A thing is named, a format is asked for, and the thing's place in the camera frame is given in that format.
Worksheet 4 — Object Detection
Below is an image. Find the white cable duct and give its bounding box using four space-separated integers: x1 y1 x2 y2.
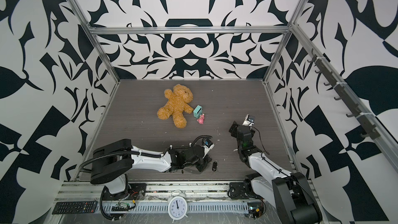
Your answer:
103 201 251 214

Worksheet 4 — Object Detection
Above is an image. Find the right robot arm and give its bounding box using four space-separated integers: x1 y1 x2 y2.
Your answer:
229 121 323 224

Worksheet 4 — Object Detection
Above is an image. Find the teal toy block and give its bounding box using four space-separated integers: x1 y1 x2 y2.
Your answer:
193 105 203 119

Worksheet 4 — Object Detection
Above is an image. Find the pink toy figure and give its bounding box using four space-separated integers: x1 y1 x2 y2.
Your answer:
197 114 205 124

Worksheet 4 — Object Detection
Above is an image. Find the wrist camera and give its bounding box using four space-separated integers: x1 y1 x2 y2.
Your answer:
242 115 256 127
202 138 215 158

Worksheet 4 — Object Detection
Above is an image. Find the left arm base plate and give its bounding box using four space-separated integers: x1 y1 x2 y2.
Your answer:
101 183 147 201

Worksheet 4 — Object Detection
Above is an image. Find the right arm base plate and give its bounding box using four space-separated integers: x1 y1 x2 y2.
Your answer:
227 182 253 200

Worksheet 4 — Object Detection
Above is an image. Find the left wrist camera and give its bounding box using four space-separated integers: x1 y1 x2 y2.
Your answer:
202 138 215 158

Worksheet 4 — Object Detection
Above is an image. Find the black remote control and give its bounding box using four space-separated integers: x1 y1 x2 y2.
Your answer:
52 201 97 215

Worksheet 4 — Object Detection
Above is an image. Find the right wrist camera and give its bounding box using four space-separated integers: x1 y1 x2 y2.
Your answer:
242 115 256 127

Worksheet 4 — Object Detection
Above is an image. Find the white alarm clock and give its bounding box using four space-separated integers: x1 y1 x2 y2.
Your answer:
167 190 188 221

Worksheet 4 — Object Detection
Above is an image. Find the brown teddy bear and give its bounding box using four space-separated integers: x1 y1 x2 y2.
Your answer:
157 84 194 129

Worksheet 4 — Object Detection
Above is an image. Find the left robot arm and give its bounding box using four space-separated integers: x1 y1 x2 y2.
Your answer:
81 135 215 195

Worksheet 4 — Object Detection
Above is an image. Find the small circuit board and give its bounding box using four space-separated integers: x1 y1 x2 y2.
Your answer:
112 202 136 212

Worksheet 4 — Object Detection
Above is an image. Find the green electronics module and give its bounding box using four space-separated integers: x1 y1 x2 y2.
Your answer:
248 205 266 219

